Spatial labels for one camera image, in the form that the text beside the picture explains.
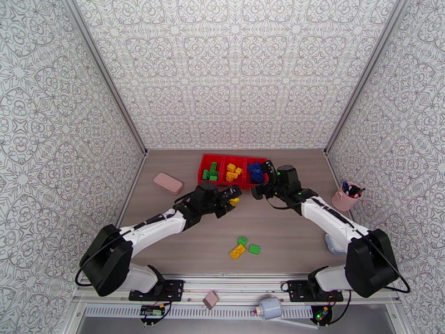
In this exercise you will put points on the large blue lego brick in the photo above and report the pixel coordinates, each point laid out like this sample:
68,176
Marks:
258,177

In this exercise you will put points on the pink rectangular case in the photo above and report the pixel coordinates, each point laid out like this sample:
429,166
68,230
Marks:
168,183

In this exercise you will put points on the aluminium side rail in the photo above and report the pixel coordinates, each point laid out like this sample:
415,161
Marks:
139,169
332,169

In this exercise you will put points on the long yellow lego brick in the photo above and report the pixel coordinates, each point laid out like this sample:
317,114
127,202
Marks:
237,252

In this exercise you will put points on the small green lego brick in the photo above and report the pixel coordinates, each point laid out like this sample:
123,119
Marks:
254,249
215,177
242,240

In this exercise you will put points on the small yellow lego brick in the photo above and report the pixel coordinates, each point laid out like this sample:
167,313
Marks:
235,201
239,171

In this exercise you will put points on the white cylindrical bottle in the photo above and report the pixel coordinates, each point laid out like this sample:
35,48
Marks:
271,306

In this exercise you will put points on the long blue lego brick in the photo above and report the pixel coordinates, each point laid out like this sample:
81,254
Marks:
258,165

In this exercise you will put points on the small pink block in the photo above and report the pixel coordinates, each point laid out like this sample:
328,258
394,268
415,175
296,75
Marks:
210,300

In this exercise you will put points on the long green lego brick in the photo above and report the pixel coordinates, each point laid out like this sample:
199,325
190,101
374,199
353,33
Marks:
206,174

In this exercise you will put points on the red three-compartment bin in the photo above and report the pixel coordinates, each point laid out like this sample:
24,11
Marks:
222,159

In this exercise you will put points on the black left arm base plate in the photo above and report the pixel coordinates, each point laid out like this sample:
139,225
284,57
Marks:
173,289

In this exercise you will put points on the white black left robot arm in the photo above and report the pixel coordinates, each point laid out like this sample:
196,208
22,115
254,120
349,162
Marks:
156,228

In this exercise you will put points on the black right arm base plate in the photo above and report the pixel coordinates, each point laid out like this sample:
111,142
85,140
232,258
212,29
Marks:
295,291

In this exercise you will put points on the red pen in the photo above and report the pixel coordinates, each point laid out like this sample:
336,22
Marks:
350,195

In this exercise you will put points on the green circuit board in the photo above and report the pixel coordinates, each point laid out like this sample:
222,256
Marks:
153,311
322,313

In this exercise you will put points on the left green circuit board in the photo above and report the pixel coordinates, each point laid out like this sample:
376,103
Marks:
153,311

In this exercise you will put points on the right green circuit board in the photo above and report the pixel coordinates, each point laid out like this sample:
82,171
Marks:
322,313

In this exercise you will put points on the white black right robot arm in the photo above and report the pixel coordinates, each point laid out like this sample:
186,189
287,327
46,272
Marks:
330,218

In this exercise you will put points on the aluminium frame post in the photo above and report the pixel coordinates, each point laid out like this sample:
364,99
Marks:
367,65
102,65

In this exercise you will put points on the pink pen cup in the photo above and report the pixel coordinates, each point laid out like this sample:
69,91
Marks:
342,201

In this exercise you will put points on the white blue plastic object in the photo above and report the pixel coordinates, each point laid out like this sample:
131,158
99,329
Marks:
333,246

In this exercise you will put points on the aluminium frame rail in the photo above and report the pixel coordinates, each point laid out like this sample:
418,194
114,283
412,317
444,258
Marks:
236,282

